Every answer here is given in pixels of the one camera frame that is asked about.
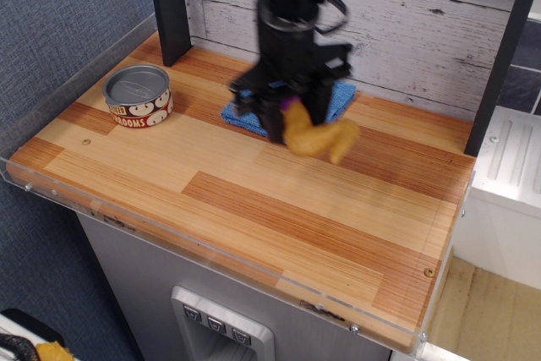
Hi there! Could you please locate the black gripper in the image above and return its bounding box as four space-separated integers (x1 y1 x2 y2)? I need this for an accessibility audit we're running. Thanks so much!
230 0 352 145

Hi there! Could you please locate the yellow toy chicken wing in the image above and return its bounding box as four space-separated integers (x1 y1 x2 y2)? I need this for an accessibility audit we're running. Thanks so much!
282 97 359 165

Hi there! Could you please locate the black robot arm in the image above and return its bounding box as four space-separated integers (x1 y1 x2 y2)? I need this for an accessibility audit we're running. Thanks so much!
230 0 352 143

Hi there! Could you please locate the mushroom tin can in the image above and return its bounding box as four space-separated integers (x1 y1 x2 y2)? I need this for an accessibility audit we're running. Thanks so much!
102 64 173 129

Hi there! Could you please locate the purple toy eggplant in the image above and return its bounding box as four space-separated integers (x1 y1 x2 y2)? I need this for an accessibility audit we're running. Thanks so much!
281 97 298 111

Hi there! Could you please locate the blue folded cloth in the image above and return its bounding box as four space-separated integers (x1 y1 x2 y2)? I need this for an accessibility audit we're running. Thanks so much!
221 81 357 137

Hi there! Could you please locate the silver toy fridge cabinet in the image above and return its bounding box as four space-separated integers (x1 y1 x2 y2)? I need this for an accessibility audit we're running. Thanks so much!
79 215 391 360

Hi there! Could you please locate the white toy sink counter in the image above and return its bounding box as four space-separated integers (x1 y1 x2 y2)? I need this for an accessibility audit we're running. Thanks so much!
451 107 540 288

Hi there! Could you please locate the yellow object bottom left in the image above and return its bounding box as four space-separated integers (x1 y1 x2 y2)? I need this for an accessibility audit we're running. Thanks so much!
36 342 75 361

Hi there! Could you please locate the dark left shelf post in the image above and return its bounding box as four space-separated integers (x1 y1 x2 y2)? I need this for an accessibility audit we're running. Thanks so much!
153 0 192 67

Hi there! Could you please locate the dark shelf post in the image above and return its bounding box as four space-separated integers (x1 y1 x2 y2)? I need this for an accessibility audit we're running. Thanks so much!
464 0 534 157
153 0 192 67

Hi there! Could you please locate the dark right shelf post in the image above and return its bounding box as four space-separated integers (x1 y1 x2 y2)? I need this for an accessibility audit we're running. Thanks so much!
464 0 534 157

